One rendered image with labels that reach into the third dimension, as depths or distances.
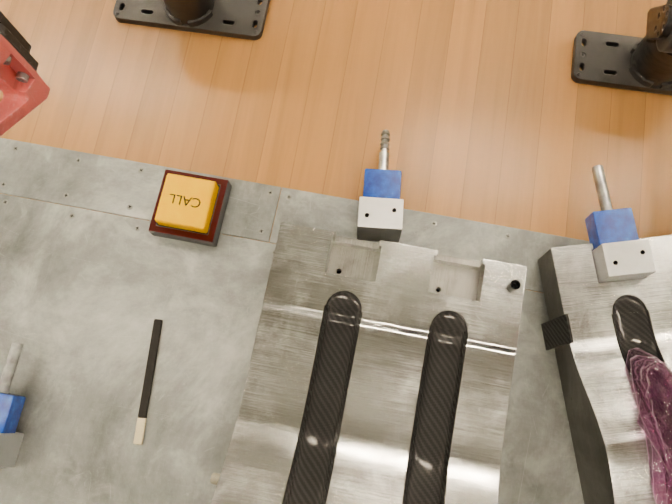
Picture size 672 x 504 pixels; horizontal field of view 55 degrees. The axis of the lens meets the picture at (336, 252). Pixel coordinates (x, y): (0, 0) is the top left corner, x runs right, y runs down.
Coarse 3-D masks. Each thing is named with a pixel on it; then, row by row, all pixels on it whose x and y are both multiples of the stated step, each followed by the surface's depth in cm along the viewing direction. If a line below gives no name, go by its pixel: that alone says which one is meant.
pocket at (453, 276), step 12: (444, 264) 70; (456, 264) 69; (468, 264) 68; (480, 264) 68; (432, 276) 70; (444, 276) 69; (456, 276) 69; (468, 276) 69; (480, 276) 69; (432, 288) 69; (444, 288) 69; (456, 288) 69; (468, 288) 69; (480, 288) 67
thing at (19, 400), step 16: (16, 352) 72; (0, 384) 71; (0, 400) 70; (16, 400) 70; (0, 416) 69; (16, 416) 71; (0, 432) 69; (16, 432) 72; (0, 448) 68; (16, 448) 72; (0, 464) 69
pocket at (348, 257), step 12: (336, 240) 70; (348, 240) 70; (360, 240) 70; (336, 252) 71; (348, 252) 70; (360, 252) 70; (372, 252) 70; (336, 264) 70; (348, 264) 70; (360, 264) 70; (372, 264) 70; (348, 276) 70; (360, 276) 70; (372, 276) 70
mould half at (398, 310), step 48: (288, 240) 68; (288, 288) 67; (336, 288) 67; (384, 288) 67; (288, 336) 66; (384, 336) 66; (480, 336) 65; (288, 384) 65; (384, 384) 65; (480, 384) 64; (240, 432) 64; (288, 432) 64; (384, 432) 64; (480, 432) 63; (240, 480) 61; (336, 480) 61; (384, 480) 61; (480, 480) 62
